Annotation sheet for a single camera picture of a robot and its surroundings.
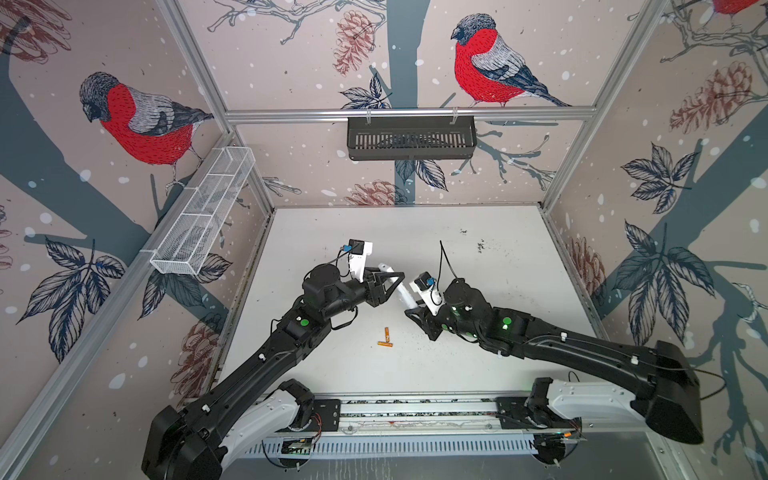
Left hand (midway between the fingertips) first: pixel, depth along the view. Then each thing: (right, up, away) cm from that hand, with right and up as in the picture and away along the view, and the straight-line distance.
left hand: (398, 276), depth 67 cm
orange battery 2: (-3, -23, +19) cm, 30 cm away
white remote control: (+1, -4, +2) cm, 5 cm away
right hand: (+2, -10, +7) cm, 12 cm away
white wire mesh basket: (-53, +16, +11) cm, 56 cm away
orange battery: (-3, -21, +21) cm, 30 cm away
